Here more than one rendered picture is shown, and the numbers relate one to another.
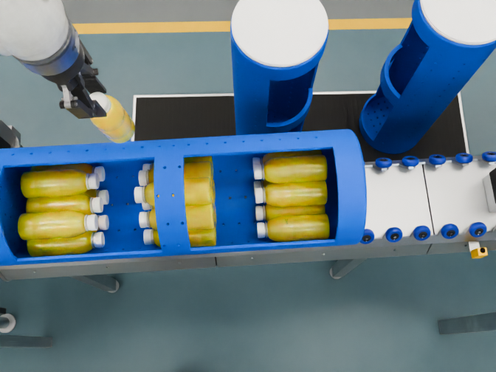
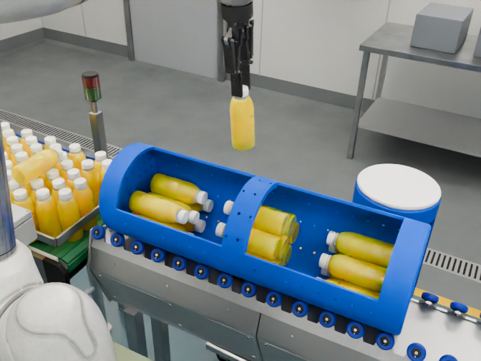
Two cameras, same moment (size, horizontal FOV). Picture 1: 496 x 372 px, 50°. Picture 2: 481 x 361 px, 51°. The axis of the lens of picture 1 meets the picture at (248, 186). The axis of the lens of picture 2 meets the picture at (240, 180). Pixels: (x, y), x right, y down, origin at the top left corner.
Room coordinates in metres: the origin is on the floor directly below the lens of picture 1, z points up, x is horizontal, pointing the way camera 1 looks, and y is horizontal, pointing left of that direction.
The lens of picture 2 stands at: (-0.63, -0.33, 1.96)
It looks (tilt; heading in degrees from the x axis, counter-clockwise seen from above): 33 degrees down; 29
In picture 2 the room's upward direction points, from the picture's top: 2 degrees clockwise
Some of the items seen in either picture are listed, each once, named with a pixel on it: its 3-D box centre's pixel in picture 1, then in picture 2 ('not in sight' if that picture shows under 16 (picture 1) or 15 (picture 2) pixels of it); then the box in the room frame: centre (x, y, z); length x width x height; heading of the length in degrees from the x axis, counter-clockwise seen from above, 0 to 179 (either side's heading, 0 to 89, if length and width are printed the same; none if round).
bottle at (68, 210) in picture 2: not in sight; (69, 216); (0.22, 0.78, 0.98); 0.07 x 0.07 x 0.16
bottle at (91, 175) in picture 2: not in sight; (91, 185); (0.39, 0.84, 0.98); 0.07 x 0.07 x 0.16
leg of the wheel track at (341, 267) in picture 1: (349, 260); not in sight; (0.32, -0.39, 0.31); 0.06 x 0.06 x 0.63; 3
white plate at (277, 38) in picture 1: (279, 23); (398, 185); (0.89, -0.09, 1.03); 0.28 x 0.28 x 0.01
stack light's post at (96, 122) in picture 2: not in sight; (111, 223); (0.66, 1.07, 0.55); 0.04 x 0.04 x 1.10; 3
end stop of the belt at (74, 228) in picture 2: not in sight; (100, 208); (0.32, 0.74, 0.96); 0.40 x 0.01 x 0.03; 3
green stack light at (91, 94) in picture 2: not in sight; (92, 92); (0.66, 1.07, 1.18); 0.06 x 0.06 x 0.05
